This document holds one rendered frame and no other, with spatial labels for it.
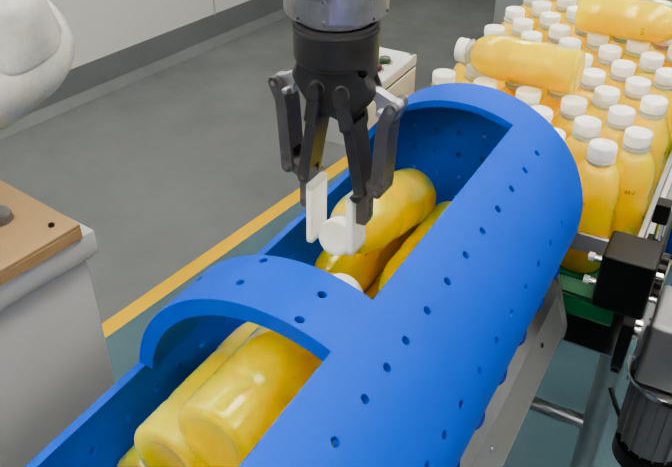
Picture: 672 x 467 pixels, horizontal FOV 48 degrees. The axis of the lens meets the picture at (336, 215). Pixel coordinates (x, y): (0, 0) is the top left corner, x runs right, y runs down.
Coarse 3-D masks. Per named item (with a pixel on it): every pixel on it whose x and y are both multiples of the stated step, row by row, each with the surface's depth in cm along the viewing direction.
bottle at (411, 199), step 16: (400, 176) 87; (416, 176) 89; (400, 192) 84; (416, 192) 86; (432, 192) 90; (336, 208) 79; (384, 208) 79; (400, 208) 82; (416, 208) 86; (432, 208) 91; (368, 224) 77; (384, 224) 79; (400, 224) 82; (416, 224) 88; (368, 240) 78; (384, 240) 80
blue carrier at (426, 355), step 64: (448, 128) 93; (512, 128) 82; (448, 192) 98; (512, 192) 75; (576, 192) 86; (256, 256) 62; (448, 256) 65; (512, 256) 71; (192, 320) 69; (256, 320) 56; (320, 320) 55; (384, 320) 57; (448, 320) 61; (512, 320) 70; (128, 384) 65; (320, 384) 51; (384, 384) 54; (448, 384) 59; (64, 448) 60; (128, 448) 67; (256, 448) 46; (320, 448) 48; (384, 448) 52; (448, 448) 58
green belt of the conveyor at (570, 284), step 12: (564, 276) 112; (576, 276) 112; (564, 288) 111; (576, 288) 110; (588, 288) 110; (564, 300) 111; (576, 300) 110; (576, 312) 111; (588, 312) 110; (600, 312) 109; (612, 312) 108
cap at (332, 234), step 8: (328, 224) 76; (336, 224) 75; (344, 224) 75; (320, 232) 76; (328, 232) 76; (336, 232) 76; (344, 232) 75; (320, 240) 77; (328, 240) 76; (336, 240) 76; (344, 240) 75; (328, 248) 77; (336, 248) 76; (344, 248) 76
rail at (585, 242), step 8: (584, 232) 107; (576, 240) 108; (584, 240) 107; (592, 240) 107; (600, 240) 106; (608, 240) 106; (576, 248) 109; (584, 248) 108; (592, 248) 107; (600, 248) 107
